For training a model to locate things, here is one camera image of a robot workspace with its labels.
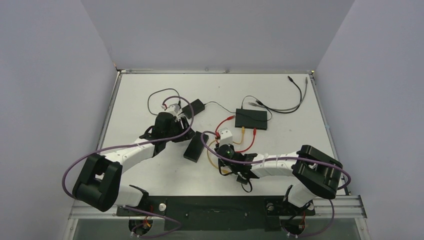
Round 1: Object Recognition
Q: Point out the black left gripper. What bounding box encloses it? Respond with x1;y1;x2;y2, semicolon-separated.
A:
164;116;195;143

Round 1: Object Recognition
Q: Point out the red ethernet cable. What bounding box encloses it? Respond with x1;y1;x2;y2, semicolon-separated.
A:
214;115;259;154

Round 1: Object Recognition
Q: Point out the orange ethernet cable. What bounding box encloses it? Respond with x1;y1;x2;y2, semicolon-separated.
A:
206;126;247;175

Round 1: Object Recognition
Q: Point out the small black wall plug adapter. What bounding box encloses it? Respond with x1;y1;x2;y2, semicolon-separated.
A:
236;175;249;185

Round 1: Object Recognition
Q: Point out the black ribbed power adapter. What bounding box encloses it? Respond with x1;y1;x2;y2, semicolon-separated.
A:
183;131;209;163

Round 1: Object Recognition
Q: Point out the black network switch box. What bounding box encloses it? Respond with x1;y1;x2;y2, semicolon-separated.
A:
234;108;269;131

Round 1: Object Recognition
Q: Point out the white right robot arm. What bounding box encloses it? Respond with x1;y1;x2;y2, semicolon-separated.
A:
211;143;343;214

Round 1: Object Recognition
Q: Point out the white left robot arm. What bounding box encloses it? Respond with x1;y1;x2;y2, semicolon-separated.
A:
71;112;195;215

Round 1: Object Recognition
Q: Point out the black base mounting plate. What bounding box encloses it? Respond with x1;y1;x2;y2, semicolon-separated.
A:
115;196;316;232

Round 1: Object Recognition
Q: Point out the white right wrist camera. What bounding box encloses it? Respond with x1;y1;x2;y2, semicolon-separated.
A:
218;128;233;146

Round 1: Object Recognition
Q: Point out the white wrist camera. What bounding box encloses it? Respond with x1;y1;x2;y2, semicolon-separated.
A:
218;128;233;146
165;103;182;117

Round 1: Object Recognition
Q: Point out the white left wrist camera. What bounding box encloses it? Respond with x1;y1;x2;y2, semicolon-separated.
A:
165;103;182;117

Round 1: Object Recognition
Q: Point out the black adapter mains cable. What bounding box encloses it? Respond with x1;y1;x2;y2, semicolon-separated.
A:
147;88;185;117

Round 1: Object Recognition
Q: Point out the grey ethernet cable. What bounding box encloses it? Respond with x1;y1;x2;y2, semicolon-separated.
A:
248;77;309;112

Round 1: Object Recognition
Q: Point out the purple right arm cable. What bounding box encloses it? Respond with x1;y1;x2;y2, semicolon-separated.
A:
200;130;352;239

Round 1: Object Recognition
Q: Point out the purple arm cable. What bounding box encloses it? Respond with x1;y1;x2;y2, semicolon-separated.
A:
61;96;196;239
200;130;352;239

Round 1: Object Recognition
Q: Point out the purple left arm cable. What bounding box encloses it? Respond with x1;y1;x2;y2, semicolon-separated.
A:
61;96;196;239

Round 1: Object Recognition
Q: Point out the aluminium frame rail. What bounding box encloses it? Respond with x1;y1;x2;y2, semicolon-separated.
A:
68;195;367;220

